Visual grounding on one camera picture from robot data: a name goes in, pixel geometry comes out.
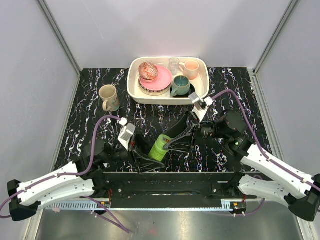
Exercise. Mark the black saucer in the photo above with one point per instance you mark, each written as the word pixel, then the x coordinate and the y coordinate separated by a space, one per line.
pixel 190 91

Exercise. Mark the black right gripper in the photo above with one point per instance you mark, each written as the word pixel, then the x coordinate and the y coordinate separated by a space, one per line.
pixel 184 142

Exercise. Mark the striped rim ceramic plate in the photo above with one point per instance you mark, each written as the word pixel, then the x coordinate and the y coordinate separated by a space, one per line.
pixel 152 92

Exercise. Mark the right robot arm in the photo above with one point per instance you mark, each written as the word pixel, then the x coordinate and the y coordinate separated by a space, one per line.
pixel 290 187

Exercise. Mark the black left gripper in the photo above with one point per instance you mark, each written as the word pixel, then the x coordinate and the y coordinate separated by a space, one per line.
pixel 143 165

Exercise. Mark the cream illustrated ceramic mug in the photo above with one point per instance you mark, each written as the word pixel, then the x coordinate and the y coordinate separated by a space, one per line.
pixel 109 95

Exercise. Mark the pink ceramic mug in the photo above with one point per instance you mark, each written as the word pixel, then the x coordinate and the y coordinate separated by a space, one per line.
pixel 190 69

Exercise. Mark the green pill bottle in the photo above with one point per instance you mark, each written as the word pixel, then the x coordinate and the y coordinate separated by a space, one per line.
pixel 157 151

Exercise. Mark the white rectangular dish tub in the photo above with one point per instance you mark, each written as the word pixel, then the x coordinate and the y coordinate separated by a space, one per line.
pixel 201 84

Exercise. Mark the teal glazed ceramic mug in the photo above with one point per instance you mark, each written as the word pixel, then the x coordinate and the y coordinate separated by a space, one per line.
pixel 180 86

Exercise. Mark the pink ceramic plate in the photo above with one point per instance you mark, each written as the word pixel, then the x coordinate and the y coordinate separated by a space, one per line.
pixel 164 74

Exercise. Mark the red patterned ceramic bowl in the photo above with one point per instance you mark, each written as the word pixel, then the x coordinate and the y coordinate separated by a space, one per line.
pixel 148 71

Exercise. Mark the clear drinking glass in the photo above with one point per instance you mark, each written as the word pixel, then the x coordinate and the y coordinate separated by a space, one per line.
pixel 174 65

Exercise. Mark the slotted cable duct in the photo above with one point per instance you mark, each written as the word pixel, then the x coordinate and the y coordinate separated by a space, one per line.
pixel 77 205

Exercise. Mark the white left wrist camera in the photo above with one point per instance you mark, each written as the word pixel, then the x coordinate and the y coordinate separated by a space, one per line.
pixel 126 134

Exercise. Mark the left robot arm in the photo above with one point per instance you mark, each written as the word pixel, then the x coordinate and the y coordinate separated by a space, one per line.
pixel 84 176

